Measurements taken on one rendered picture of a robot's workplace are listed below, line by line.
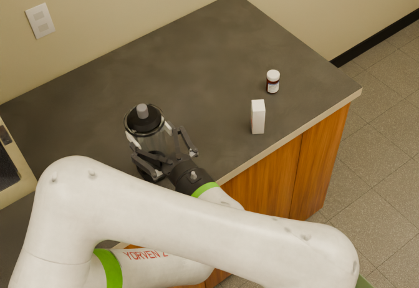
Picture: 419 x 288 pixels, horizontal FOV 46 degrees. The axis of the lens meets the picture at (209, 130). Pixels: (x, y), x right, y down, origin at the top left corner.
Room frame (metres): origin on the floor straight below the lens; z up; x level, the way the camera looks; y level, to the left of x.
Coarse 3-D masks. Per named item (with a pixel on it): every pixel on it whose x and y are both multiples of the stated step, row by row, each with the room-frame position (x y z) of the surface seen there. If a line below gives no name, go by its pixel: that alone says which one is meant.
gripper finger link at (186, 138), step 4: (180, 128) 0.83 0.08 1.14; (184, 128) 0.83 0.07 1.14; (184, 132) 0.82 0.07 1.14; (184, 136) 0.81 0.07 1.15; (188, 136) 0.80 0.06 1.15; (184, 140) 0.81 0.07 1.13; (188, 140) 0.79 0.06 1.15; (188, 144) 0.78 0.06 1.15; (192, 144) 0.78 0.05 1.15; (188, 148) 0.77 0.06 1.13; (192, 148) 0.76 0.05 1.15; (196, 148) 0.76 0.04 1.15; (196, 152) 0.75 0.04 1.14; (196, 156) 0.75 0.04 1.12
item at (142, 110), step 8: (144, 104) 0.86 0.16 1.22; (136, 112) 0.86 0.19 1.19; (144, 112) 0.83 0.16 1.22; (152, 112) 0.85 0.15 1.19; (128, 120) 0.84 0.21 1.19; (136, 120) 0.83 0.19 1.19; (144, 120) 0.83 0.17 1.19; (152, 120) 0.83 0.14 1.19; (160, 120) 0.83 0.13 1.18; (136, 128) 0.81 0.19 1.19; (144, 128) 0.81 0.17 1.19; (152, 128) 0.81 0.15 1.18
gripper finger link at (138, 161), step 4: (132, 156) 0.75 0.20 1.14; (136, 156) 0.75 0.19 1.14; (136, 160) 0.74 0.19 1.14; (140, 160) 0.74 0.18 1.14; (136, 164) 0.74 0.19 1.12; (140, 164) 0.73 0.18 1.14; (144, 164) 0.72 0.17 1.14; (144, 168) 0.72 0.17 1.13; (148, 168) 0.71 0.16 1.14; (152, 168) 0.71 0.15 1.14; (148, 172) 0.71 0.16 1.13; (152, 172) 0.70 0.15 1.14; (156, 176) 0.69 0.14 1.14; (156, 180) 0.68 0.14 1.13
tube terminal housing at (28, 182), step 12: (0, 120) 0.81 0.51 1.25; (12, 144) 0.81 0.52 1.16; (12, 156) 0.80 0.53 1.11; (24, 168) 0.81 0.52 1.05; (24, 180) 0.80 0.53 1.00; (36, 180) 0.81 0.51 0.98; (0, 192) 0.76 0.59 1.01; (12, 192) 0.77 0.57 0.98; (24, 192) 0.79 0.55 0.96; (0, 204) 0.75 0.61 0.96
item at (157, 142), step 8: (152, 104) 0.89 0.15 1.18; (128, 112) 0.87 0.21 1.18; (160, 112) 0.86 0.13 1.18; (128, 128) 0.82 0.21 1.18; (152, 136) 0.81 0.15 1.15; (160, 136) 0.82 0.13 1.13; (144, 144) 0.80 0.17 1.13; (152, 144) 0.80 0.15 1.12; (160, 144) 0.82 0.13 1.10; (152, 152) 0.80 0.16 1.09; (160, 152) 0.81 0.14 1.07; (144, 160) 0.80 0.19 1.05; (160, 168) 0.81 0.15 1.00
